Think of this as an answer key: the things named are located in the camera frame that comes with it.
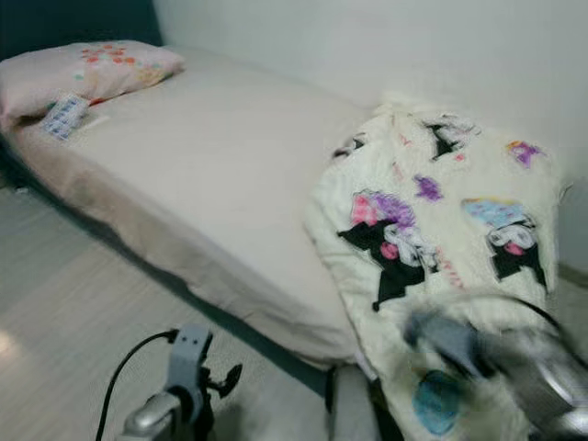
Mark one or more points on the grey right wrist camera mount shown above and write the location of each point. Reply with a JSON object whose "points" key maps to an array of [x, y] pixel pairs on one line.
{"points": [[446, 342]]}

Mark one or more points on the pink floral pillow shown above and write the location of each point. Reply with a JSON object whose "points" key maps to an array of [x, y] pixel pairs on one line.
{"points": [[73, 73]]}

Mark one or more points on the cream cartoon print quilt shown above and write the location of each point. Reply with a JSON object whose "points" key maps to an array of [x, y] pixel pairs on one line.
{"points": [[450, 175]]}

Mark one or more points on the blue upholstered headboard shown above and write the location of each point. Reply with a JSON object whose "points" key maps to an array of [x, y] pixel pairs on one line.
{"points": [[73, 23]]}

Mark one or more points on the silver robot right leg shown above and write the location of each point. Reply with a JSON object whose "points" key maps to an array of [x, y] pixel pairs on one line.
{"points": [[349, 404]]}

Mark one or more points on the blue bed base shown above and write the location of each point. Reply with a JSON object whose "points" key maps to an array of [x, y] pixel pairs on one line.
{"points": [[184, 294]]}

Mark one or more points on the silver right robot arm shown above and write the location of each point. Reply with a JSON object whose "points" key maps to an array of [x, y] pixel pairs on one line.
{"points": [[542, 377]]}

